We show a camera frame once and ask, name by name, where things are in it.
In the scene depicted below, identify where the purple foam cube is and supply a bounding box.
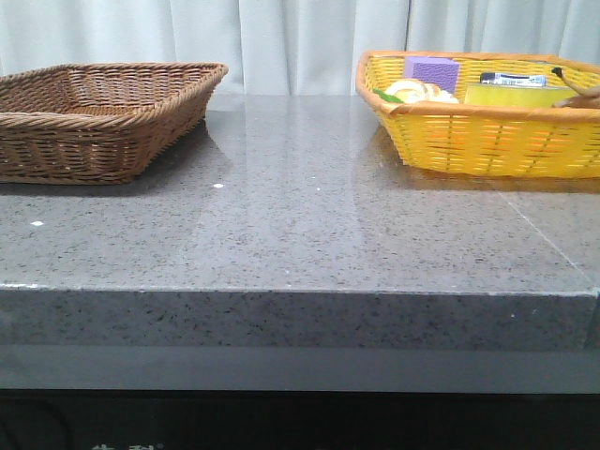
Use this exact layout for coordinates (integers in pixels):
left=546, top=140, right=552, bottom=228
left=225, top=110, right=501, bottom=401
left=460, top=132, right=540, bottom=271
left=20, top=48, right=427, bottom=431
left=403, top=56, right=460, bottom=94

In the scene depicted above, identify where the white curtain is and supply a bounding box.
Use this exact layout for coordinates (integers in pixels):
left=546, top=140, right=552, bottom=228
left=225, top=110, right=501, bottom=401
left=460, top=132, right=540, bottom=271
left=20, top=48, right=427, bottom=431
left=1, top=1, right=599, bottom=96

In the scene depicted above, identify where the dark jar with label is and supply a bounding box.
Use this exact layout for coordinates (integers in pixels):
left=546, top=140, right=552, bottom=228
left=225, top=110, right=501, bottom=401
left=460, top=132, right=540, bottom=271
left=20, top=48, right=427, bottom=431
left=479, top=72, right=547, bottom=87

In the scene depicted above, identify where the yellow woven basket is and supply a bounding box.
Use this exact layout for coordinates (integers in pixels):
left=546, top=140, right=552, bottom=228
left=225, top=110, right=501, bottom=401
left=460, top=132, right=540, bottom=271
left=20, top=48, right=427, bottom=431
left=356, top=51, right=599, bottom=179

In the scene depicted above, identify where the toy carrot with leaf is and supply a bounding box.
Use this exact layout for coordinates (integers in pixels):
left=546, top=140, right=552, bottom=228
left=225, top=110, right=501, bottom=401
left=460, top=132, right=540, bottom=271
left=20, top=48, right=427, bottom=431
left=372, top=89, right=403, bottom=104

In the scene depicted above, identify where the brown wicker basket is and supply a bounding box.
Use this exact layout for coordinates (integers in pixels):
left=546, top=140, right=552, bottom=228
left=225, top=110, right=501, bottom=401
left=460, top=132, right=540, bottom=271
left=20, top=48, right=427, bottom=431
left=1, top=62, right=229, bottom=185

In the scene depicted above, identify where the yellow tape roll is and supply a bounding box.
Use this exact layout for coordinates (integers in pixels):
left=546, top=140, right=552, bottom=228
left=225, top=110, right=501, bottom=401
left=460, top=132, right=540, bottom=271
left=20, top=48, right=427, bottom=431
left=464, top=83, right=577, bottom=108

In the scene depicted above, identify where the toy croissant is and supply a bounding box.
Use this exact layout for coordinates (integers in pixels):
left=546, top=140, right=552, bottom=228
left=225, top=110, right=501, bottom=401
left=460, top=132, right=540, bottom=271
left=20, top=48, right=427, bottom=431
left=384, top=79, right=459, bottom=104

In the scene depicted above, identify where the brown toy lion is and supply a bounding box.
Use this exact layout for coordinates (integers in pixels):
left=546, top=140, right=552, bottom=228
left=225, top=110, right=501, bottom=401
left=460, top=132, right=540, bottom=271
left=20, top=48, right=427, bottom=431
left=551, top=67, right=600, bottom=109

